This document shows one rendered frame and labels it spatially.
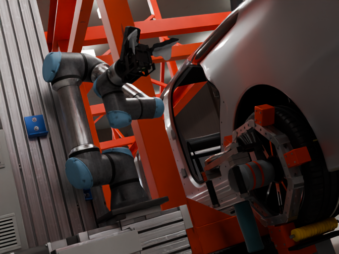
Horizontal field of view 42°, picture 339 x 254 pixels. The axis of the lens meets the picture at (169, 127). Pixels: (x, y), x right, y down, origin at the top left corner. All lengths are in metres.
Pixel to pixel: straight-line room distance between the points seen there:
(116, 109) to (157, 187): 1.23
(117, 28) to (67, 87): 1.27
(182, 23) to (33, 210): 4.72
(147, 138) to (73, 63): 1.04
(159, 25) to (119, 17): 3.10
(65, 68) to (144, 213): 0.61
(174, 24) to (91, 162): 4.64
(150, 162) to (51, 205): 0.99
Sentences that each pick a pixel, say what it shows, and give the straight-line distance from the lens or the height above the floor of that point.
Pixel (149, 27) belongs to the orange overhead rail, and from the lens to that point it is 5.99.
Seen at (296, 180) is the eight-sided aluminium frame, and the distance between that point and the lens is 2.15.
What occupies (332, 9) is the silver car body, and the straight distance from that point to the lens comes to 1.94.
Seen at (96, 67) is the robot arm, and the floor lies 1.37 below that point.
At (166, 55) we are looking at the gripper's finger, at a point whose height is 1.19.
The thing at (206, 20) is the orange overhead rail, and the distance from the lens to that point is 6.34.
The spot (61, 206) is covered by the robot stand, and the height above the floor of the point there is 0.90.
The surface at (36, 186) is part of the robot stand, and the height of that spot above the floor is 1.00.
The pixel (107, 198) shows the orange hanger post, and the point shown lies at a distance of 4.52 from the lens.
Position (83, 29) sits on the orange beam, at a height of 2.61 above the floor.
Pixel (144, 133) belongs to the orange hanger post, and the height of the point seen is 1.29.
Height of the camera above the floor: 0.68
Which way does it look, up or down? 13 degrees up
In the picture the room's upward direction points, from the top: 17 degrees counter-clockwise
